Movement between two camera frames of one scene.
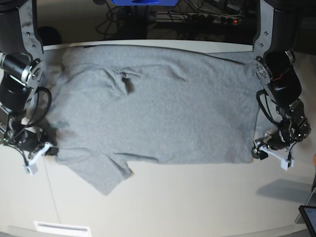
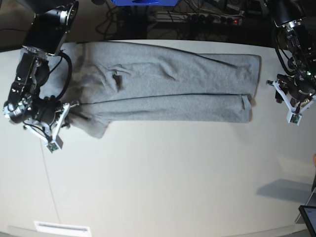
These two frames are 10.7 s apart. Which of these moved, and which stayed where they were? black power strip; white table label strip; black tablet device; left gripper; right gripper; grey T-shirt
Moved: right gripper; left gripper; grey T-shirt
Stayed: white table label strip; black power strip; black tablet device
